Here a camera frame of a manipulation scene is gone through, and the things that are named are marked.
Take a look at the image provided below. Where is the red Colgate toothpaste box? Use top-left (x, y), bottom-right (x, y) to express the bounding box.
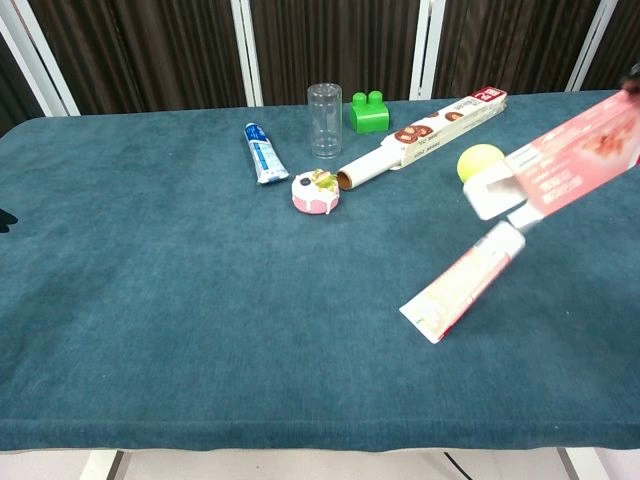
top-left (462, 88), bottom-right (640, 222)

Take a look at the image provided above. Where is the red white toothpaste tube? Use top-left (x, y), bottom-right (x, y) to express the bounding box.
top-left (398, 207), bottom-right (544, 346)

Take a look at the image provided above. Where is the long baking paper box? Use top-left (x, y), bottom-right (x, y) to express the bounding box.
top-left (380, 87), bottom-right (509, 172)

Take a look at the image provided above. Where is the dark folding screen panel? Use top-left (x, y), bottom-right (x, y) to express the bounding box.
top-left (567, 0), bottom-right (640, 92)
top-left (0, 0), bottom-right (81, 139)
top-left (9, 0), bottom-right (264, 117)
top-left (230, 0), bottom-right (446, 107)
top-left (409, 0), bottom-right (619, 100)

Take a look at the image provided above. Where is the yellow tennis ball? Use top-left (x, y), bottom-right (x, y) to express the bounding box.
top-left (456, 143), bottom-right (507, 184)

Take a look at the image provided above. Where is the teal table cloth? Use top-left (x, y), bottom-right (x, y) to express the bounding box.
top-left (0, 89), bottom-right (640, 454)

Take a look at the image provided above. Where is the blue white toothpaste tube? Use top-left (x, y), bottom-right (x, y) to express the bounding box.
top-left (243, 122), bottom-right (291, 186)

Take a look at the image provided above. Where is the green toy building block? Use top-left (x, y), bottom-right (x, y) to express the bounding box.
top-left (349, 90), bottom-right (392, 135)

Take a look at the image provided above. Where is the white baking paper roll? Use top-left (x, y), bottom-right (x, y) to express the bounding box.
top-left (336, 149), bottom-right (404, 192)

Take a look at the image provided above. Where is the pink toy cake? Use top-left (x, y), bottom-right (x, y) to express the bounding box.
top-left (291, 169), bottom-right (343, 217)

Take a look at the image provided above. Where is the clear glass cup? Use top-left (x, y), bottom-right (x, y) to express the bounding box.
top-left (306, 83), bottom-right (345, 160)

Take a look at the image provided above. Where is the white table frame leg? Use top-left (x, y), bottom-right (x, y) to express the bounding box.
top-left (555, 447), bottom-right (604, 480)
top-left (78, 449), bottom-right (127, 480)

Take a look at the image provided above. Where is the black floor cable bundle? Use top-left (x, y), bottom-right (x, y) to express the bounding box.
top-left (441, 451), bottom-right (479, 480)

